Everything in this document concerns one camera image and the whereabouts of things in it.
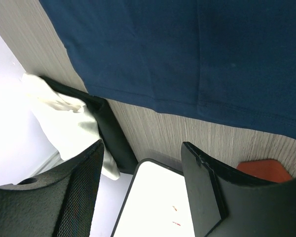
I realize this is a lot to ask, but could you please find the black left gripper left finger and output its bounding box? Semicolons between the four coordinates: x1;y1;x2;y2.
0;140;104;237

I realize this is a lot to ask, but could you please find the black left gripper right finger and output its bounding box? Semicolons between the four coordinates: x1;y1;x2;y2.
181;142;296;237

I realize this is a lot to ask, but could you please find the navy blue t shirt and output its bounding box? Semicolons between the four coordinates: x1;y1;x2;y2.
40;0;296;139

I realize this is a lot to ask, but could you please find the small red brown block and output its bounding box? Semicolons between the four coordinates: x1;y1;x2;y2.
237;159;293;183

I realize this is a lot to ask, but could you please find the white dry-erase board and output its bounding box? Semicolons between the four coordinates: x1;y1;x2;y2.
112;158;195;237

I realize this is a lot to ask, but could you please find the folded black t shirt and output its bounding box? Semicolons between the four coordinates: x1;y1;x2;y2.
41;76;138;175

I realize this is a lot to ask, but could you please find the folded white t shirt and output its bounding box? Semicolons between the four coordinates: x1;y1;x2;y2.
22;73;121;181

